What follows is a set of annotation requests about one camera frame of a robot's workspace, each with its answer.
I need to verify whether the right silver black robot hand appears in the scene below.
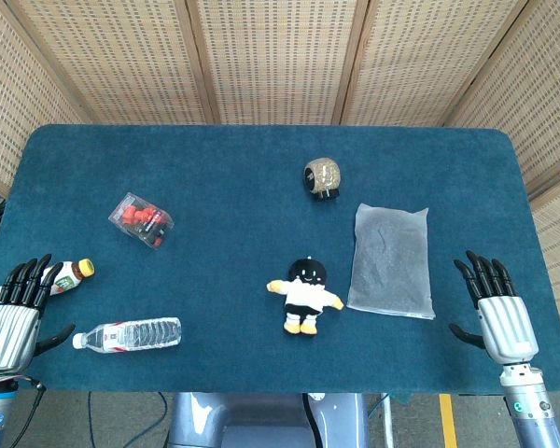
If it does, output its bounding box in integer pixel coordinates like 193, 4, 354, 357
449, 250, 540, 365

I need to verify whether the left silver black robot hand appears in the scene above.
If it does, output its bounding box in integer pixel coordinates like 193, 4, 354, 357
0, 253, 77, 375

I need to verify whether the black-headed plush doll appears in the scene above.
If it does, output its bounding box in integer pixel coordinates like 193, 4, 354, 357
266, 256, 345, 336

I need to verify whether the white bottle with yellow cap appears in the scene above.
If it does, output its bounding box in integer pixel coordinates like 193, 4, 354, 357
0, 258, 96, 304

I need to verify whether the yellow floor tape strip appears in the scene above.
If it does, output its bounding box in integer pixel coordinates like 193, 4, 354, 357
439, 393, 458, 448

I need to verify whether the clear plastic water bottle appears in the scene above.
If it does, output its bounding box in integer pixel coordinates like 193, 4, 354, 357
72, 316, 183, 355

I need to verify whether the grey translucent plastic bag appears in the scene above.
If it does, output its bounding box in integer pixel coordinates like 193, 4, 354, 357
346, 203, 436, 322

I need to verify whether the clear box of red pieces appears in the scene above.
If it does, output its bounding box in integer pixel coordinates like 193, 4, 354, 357
108, 191, 175, 251

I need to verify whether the blue carpet table cover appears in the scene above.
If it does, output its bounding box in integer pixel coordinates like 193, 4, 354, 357
0, 123, 560, 398

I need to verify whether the grey robot torso base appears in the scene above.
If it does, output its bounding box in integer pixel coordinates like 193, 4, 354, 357
165, 391, 371, 448

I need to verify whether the woven bamboo folding screen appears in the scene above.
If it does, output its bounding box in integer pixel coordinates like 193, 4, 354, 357
0, 0, 560, 333

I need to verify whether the black cable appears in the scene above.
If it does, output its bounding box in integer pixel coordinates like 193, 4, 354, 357
8, 375, 48, 448

